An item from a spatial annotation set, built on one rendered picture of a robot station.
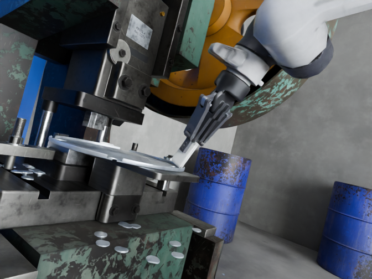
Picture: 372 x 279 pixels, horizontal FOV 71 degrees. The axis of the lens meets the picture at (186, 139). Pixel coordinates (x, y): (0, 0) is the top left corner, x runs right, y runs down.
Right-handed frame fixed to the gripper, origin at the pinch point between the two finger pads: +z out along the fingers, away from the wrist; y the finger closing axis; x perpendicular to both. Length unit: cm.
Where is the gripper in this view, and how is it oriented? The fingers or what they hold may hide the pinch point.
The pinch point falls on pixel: (184, 152)
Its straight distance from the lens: 60.9
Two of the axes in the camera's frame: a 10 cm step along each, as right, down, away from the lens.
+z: -5.7, 8.0, 2.0
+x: -6.4, -5.8, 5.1
